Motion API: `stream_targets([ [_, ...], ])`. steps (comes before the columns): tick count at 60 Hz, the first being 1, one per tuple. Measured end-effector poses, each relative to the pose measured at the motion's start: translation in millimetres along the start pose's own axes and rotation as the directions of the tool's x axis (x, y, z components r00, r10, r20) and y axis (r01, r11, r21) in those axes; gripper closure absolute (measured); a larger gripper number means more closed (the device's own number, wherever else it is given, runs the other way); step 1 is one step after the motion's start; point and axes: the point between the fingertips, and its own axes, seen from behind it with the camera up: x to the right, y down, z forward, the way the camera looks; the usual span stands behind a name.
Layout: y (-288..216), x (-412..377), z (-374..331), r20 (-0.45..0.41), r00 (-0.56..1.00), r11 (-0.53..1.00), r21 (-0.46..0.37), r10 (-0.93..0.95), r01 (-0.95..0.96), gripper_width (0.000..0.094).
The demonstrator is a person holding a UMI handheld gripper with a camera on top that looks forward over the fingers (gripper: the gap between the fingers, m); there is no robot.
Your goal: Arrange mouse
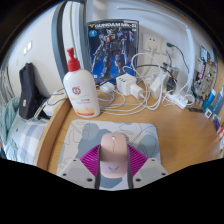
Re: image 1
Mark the blue tube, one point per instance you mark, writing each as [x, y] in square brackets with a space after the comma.
[218, 101]

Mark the white wall switch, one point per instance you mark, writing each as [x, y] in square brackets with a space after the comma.
[27, 47]

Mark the white power strip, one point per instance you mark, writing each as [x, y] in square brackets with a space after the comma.
[176, 100]

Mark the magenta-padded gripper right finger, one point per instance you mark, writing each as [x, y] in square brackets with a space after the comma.
[150, 170]

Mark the white red-capped pump bottle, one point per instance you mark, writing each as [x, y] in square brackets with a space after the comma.
[81, 93]

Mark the pink computer mouse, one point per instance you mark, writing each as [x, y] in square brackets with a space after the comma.
[113, 153]

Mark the white wall socket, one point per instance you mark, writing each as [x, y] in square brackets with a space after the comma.
[152, 42]

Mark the teal blanket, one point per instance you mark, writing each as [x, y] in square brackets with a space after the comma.
[8, 123]

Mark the grey blue patterned mouse pad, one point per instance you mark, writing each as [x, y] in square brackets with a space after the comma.
[81, 136]

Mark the robot model kit box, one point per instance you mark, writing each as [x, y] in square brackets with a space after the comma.
[111, 50]

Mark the grey metal frame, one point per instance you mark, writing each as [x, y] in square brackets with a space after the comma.
[57, 36]

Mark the white plug adapter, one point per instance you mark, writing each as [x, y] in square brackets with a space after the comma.
[156, 87]

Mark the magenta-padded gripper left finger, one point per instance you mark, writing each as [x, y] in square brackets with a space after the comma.
[75, 171]

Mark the plaid bedding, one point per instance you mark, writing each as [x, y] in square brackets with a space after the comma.
[28, 140]

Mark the small white cube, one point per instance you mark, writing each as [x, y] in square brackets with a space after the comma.
[208, 113]

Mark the white multi-port charger block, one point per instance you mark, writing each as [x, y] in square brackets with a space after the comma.
[125, 83]

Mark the black bag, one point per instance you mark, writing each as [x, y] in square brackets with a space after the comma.
[29, 90]

